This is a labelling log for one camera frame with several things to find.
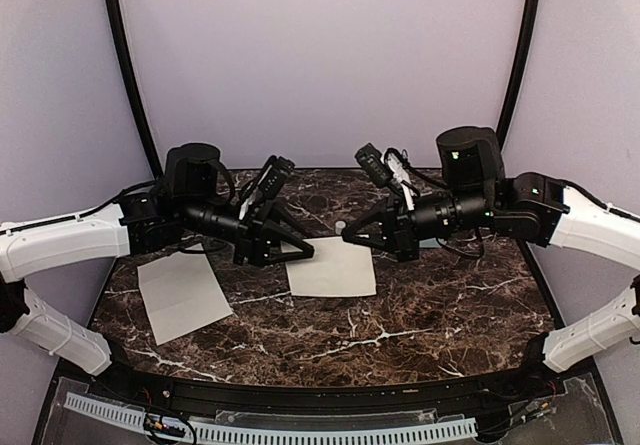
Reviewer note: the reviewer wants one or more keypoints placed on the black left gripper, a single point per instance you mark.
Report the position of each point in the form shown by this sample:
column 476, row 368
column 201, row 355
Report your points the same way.
column 254, row 241

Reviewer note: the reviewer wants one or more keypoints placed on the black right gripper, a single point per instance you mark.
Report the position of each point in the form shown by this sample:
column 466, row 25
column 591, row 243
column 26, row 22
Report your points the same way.
column 398, row 233

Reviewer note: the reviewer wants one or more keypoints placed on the beige lined letter paper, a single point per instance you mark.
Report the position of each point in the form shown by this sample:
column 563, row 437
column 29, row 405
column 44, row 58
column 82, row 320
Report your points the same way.
column 336, row 270

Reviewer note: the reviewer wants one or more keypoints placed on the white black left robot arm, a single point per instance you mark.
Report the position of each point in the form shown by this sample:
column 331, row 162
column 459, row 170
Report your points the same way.
column 195, row 194

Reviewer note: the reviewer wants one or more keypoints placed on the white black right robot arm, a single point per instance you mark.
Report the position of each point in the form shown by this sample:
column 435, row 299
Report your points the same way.
column 475, row 194

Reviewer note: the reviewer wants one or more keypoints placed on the white green glue stick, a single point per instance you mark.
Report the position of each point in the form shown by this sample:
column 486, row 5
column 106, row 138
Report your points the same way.
column 339, row 226

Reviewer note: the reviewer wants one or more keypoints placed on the spare gray folded paper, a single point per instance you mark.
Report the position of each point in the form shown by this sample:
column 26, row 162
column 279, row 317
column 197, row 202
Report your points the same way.
column 181, row 294

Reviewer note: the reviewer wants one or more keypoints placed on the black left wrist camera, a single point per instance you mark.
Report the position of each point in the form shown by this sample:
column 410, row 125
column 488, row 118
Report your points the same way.
column 272, row 177

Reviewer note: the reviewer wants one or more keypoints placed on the black front table rail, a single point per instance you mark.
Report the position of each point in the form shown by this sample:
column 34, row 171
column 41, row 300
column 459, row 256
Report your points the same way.
column 484, row 395

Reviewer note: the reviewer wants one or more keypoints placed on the white slotted cable duct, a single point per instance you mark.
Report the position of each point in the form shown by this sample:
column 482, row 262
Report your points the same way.
column 259, row 428

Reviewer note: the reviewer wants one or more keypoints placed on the black right corner frame post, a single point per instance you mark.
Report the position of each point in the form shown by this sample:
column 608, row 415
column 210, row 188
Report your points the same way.
column 525, row 35

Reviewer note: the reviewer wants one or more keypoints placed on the black corner frame post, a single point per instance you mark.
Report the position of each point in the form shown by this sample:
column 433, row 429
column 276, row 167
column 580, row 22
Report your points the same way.
column 525, row 35
column 119, row 38

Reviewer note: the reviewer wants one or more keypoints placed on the black left corner frame post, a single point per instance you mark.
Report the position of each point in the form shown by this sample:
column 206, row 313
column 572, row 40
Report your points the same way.
column 119, row 38

